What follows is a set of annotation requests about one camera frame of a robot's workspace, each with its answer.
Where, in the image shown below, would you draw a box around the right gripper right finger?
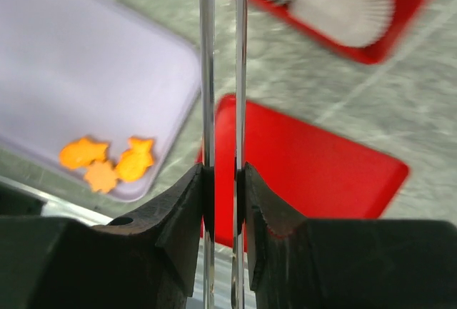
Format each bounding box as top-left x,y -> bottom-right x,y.
245,166 -> 456,308

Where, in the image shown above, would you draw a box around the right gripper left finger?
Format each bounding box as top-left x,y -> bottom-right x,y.
1,164 -> 204,308

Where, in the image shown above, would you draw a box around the red box lid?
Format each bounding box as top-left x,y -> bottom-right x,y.
215,94 -> 409,247

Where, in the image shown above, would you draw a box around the orange fish cookie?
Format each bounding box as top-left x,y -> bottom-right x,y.
115,136 -> 154,183
59,137 -> 109,170

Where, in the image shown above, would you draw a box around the metal tongs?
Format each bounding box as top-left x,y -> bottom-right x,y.
199,0 -> 246,308

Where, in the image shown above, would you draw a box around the orange leaf cookie bottom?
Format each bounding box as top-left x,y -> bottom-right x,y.
84,160 -> 119,193

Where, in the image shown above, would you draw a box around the orange fish cookie bottom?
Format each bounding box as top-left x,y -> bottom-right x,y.
59,137 -> 109,170

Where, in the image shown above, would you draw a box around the lavender plastic tray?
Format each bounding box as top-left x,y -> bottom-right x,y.
1,0 -> 201,202

